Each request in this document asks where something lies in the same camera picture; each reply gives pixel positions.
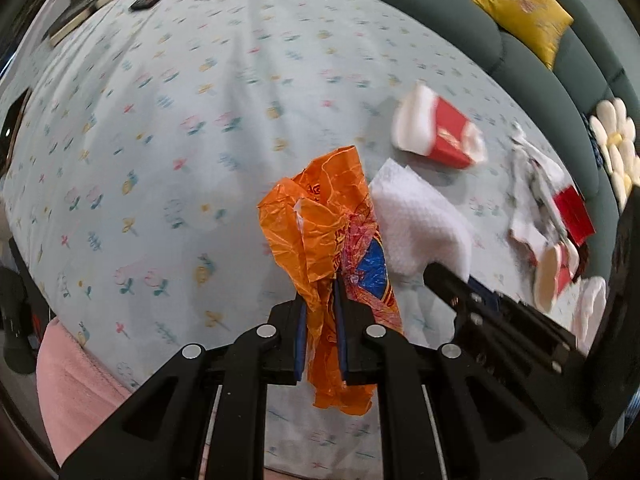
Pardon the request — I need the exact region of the black device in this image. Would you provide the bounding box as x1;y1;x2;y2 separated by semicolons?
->
0;87;32;173

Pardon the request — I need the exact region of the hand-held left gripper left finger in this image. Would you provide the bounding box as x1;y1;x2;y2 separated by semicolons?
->
60;295;308;480

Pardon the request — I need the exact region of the dark green sofa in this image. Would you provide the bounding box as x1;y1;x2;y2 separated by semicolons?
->
277;0;640;283

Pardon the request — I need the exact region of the dark flat book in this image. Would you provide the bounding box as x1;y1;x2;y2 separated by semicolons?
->
47;0;137;47

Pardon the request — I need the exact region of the yellow embroidered cushion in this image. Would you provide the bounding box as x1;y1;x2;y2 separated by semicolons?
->
471;0;575;71

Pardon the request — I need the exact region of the white paper towel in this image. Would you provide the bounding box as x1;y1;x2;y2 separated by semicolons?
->
369;158;473;283

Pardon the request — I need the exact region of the dark object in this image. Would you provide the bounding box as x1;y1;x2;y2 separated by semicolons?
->
0;237;53;376

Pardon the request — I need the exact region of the torn red white paper cup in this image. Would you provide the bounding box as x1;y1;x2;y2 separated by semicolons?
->
507;122;597;261

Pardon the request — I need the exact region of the orange plastic bag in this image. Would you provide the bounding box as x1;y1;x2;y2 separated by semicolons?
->
257;145;405;417

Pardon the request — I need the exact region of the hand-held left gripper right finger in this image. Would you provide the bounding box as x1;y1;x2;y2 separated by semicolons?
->
332;280;588;480

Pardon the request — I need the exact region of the floral light blue tablecloth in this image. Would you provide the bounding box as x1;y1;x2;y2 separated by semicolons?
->
0;0;618;473

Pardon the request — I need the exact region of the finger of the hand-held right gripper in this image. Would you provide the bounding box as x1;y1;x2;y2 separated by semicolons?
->
423;262;568;377
469;281;587;358

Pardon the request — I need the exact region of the white paper cup piece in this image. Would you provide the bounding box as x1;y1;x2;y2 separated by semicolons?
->
571;276;609;356

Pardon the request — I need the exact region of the cream flower shaped cushion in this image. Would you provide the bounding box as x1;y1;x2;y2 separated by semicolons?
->
587;97;640;213

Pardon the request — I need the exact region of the crushed red paper cup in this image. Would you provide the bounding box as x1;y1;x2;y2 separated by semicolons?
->
391;80;488;170

